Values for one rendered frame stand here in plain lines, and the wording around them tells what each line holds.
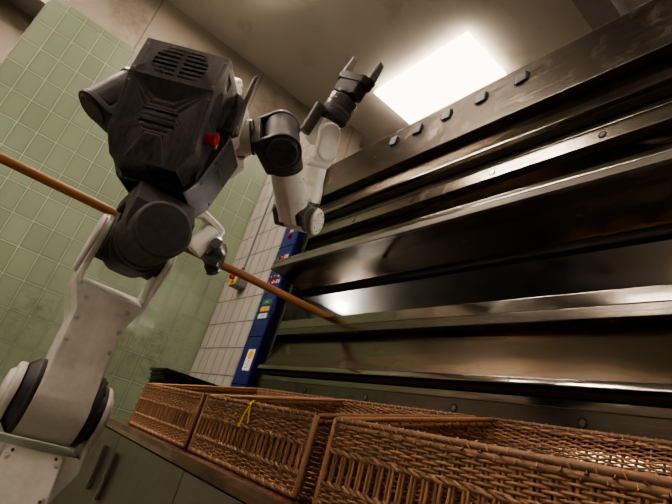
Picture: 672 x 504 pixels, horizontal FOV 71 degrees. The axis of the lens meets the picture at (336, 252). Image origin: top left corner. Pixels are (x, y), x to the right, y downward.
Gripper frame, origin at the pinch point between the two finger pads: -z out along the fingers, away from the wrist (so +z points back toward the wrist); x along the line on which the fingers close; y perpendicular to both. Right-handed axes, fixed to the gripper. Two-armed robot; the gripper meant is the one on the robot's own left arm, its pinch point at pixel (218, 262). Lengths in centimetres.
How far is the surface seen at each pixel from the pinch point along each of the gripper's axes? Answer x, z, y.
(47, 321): 29, -83, -96
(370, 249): -19, 6, 53
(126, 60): -131, -67, -120
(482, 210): -19, 50, 79
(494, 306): 3, 40, 90
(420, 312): 3, 17, 74
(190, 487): 67, 45, 27
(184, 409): 51, 14, 11
